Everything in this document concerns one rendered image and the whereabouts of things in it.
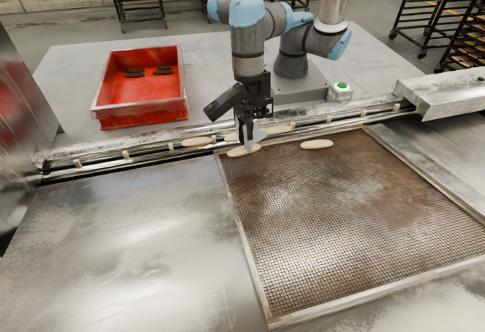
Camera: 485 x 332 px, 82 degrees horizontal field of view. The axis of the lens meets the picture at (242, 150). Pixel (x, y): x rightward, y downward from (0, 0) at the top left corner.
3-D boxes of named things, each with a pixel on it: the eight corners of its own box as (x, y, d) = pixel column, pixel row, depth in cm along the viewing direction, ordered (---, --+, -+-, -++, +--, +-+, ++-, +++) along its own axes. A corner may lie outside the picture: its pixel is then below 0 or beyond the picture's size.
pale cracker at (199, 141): (211, 136, 95) (211, 134, 94) (212, 143, 92) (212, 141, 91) (181, 140, 93) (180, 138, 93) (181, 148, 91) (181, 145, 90)
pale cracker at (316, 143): (330, 140, 87) (330, 136, 86) (335, 146, 83) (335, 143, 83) (299, 143, 86) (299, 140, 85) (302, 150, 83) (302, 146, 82)
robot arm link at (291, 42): (288, 39, 121) (291, 5, 111) (316, 47, 115) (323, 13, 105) (273, 49, 114) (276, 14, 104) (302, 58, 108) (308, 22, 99)
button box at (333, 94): (339, 103, 120) (346, 80, 112) (349, 114, 114) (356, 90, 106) (322, 106, 118) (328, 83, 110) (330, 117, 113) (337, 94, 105)
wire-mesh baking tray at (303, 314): (361, 126, 93) (362, 123, 92) (520, 251, 53) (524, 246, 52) (213, 154, 84) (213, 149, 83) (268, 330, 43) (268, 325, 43)
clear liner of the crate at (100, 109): (184, 61, 139) (181, 42, 132) (191, 121, 104) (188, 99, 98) (113, 68, 134) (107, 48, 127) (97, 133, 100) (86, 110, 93)
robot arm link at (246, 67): (239, 60, 60) (225, 51, 66) (239, 81, 62) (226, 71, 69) (270, 55, 62) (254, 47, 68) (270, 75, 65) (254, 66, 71)
